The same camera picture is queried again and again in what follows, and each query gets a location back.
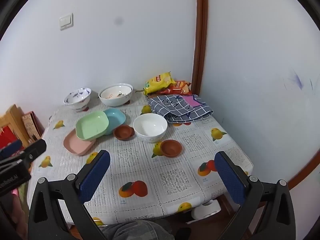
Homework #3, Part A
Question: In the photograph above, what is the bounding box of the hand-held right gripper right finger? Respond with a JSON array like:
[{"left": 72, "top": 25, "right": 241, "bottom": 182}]
[{"left": 214, "top": 151, "right": 297, "bottom": 240}]

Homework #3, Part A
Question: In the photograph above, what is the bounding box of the brown wooden baseboard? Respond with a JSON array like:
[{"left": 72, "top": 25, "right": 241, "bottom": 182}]
[{"left": 287, "top": 152, "right": 320, "bottom": 188}]

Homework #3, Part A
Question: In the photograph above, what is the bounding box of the grey checked cloth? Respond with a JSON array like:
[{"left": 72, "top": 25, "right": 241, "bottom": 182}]
[{"left": 147, "top": 94, "right": 214, "bottom": 125}]

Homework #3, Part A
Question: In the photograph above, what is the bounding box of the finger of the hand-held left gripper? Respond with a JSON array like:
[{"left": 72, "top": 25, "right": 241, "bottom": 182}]
[
  {"left": 0, "top": 139, "right": 47, "bottom": 171},
  {"left": 0, "top": 140, "right": 23, "bottom": 161}
]

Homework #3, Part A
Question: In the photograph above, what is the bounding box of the person's grey trouser leg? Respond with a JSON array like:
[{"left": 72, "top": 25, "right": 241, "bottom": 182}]
[{"left": 100, "top": 219, "right": 173, "bottom": 240}]

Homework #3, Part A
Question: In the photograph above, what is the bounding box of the plain white bowl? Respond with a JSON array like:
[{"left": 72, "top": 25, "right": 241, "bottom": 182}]
[{"left": 133, "top": 113, "right": 168, "bottom": 143}]

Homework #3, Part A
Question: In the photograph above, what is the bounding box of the red box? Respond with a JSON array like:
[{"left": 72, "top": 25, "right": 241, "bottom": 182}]
[{"left": 0, "top": 126, "right": 16, "bottom": 151}]

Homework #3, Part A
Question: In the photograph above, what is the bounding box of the small brown bowl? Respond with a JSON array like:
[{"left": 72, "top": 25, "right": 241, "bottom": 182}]
[
  {"left": 113, "top": 125, "right": 135, "bottom": 141},
  {"left": 160, "top": 139, "right": 183, "bottom": 158}
]

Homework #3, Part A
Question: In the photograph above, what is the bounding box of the large white patterned bowl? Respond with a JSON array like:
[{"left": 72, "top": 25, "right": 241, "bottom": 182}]
[{"left": 98, "top": 83, "right": 134, "bottom": 107}]

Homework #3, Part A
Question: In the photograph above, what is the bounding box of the green plastic plate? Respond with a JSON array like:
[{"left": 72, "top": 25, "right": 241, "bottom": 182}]
[{"left": 76, "top": 111, "right": 110, "bottom": 140}]

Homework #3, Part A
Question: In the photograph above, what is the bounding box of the fruit print tablecloth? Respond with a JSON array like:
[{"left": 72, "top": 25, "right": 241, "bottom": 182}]
[{"left": 26, "top": 91, "right": 254, "bottom": 227}]

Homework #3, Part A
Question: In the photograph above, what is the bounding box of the brown lettered board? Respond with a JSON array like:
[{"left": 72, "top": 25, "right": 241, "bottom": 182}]
[{"left": 21, "top": 111, "right": 42, "bottom": 141}]

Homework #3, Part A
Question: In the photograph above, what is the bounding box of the brown wooden door frame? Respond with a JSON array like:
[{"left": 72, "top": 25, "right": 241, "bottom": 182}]
[{"left": 191, "top": 0, "right": 208, "bottom": 97}]

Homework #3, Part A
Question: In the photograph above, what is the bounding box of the white light switch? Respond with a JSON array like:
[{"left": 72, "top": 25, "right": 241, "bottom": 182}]
[{"left": 59, "top": 13, "right": 74, "bottom": 30}]

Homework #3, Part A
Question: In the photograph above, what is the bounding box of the blue floral footed bowl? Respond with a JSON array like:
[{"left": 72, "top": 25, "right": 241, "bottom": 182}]
[{"left": 63, "top": 88, "right": 92, "bottom": 112}]

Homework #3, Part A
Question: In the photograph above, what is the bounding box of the white bowl with orange print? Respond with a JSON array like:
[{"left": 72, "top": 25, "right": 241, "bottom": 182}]
[{"left": 100, "top": 84, "right": 132, "bottom": 100}]

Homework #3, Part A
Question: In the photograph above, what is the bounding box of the light blue plastic plate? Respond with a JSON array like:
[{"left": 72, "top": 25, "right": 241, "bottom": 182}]
[{"left": 103, "top": 108, "right": 126, "bottom": 135}]

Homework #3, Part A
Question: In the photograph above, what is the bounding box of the yellow chip bag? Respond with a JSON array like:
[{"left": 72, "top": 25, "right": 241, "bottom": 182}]
[{"left": 144, "top": 71, "right": 176, "bottom": 95}]

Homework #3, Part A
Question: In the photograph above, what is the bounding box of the pink plastic plate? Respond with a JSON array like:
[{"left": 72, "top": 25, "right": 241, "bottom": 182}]
[{"left": 63, "top": 128, "right": 97, "bottom": 156}]

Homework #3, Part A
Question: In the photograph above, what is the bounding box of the white round stool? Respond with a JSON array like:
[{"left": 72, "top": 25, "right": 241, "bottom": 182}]
[{"left": 191, "top": 199, "right": 222, "bottom": 222}]

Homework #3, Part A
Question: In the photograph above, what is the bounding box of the red chip bag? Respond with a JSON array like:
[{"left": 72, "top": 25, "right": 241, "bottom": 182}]
[{"left": 161, "top": 80, "right": 192, "bottom": 96}]

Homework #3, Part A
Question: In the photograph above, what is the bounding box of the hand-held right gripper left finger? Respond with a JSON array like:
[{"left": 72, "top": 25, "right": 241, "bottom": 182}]
[{"left": 27, "top": 149, "right": 111, "bottom": 240}]

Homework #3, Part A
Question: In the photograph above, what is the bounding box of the light wooden frame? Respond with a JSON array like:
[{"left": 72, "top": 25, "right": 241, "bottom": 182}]
[{"left": 0, "top": 104, "right": 31, "bottom": 148}]

